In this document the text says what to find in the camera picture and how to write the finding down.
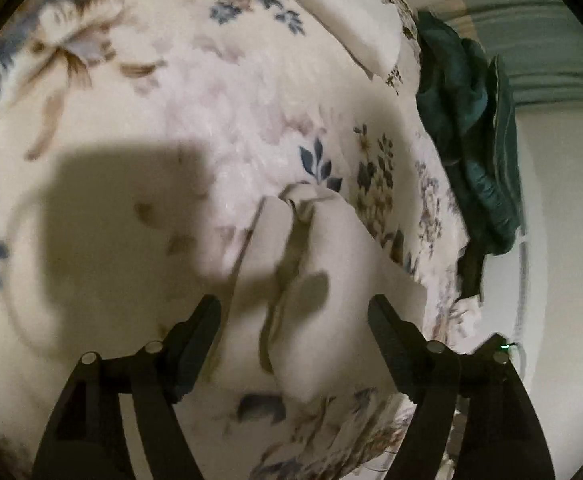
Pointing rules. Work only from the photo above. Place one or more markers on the dark green cloth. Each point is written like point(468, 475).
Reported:
point(471, 125)

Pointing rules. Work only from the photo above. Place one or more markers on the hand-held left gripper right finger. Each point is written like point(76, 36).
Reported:
point(390, 342)

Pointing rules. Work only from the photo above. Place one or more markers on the grey-green curtain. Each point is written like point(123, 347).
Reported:
point(526, 45)

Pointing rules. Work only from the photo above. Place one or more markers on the floral fleece blanket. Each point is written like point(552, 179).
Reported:
point(181, 170)

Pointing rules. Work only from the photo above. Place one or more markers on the small white garment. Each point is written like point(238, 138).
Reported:
point(316, 300)

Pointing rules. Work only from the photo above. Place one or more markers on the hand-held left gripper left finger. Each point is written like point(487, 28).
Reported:
point(195, 345)

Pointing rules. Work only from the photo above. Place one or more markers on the white folded cloth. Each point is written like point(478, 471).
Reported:
point(356, 15)

